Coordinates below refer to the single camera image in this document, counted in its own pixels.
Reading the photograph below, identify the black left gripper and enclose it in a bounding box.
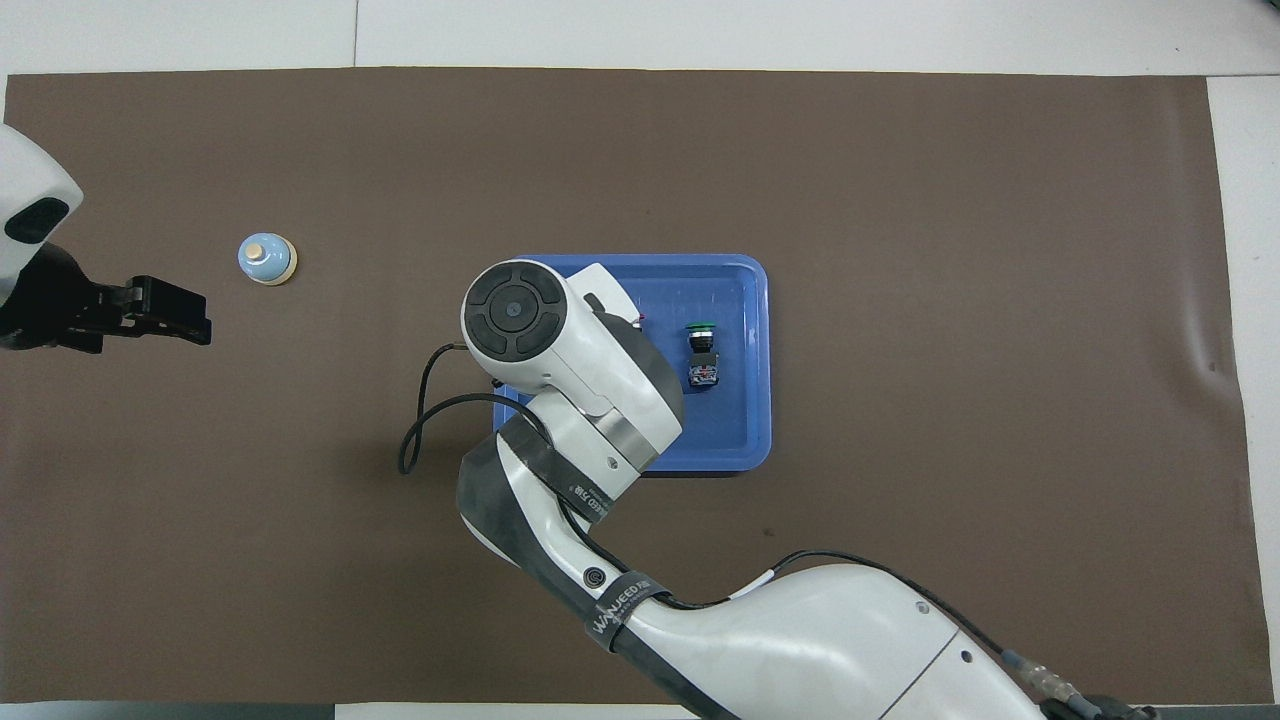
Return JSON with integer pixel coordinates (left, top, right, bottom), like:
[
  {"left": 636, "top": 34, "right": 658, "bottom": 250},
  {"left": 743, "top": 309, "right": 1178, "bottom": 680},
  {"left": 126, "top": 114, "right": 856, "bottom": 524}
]
[{"left": 55, "top": 275, "right": 214, "bottom": 355}]

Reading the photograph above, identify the green mushroom push button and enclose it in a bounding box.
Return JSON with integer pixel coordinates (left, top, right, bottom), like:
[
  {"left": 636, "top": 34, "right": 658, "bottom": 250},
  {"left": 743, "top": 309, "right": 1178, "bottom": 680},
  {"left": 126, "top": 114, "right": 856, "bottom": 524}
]
[{"left": 684, "top": 321, "right": 722, "bottom": 392}]

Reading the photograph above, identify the light blue desk bell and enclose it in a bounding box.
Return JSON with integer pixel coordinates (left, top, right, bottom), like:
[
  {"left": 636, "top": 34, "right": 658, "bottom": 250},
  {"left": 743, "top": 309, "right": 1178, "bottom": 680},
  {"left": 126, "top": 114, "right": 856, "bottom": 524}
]
[{"left": 238, "top": 232, "right": 299, "bottom": 287}]

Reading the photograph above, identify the blue plastic tray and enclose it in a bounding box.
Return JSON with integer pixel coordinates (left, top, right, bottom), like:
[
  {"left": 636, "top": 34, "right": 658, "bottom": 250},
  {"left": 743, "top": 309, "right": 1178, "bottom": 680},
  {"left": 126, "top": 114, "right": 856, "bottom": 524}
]
[{"left": 493, "top": 254, "right": 773, "bottom": 477}]

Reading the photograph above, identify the brown table mat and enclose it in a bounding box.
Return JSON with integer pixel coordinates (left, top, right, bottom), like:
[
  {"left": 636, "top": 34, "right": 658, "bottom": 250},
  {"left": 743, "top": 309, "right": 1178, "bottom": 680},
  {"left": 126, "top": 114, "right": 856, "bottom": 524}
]
[{"left": 0, "top": 68, "right": 1267, "bottom": 705}]

